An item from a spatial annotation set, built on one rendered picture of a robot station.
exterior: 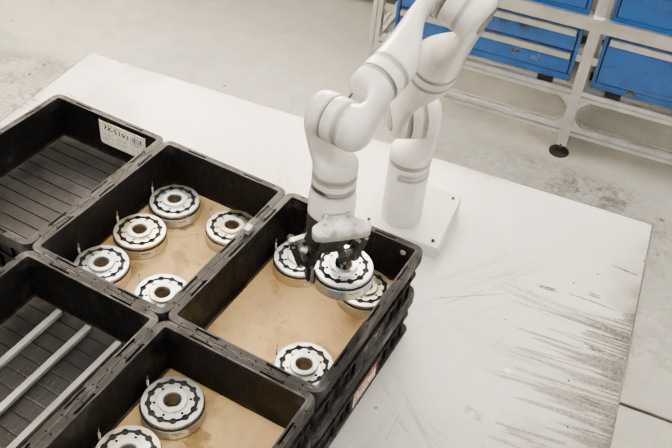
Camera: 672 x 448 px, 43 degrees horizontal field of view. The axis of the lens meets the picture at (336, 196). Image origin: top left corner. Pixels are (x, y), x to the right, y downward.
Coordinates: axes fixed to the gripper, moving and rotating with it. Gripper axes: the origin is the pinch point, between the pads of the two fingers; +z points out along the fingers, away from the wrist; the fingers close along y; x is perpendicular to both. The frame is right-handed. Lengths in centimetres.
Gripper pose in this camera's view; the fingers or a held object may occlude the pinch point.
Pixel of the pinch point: (325, 271)
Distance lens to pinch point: 144.6
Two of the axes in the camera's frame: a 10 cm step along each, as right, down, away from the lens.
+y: -9.7, 1.1, -2.4
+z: -0.8, 7.6, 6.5
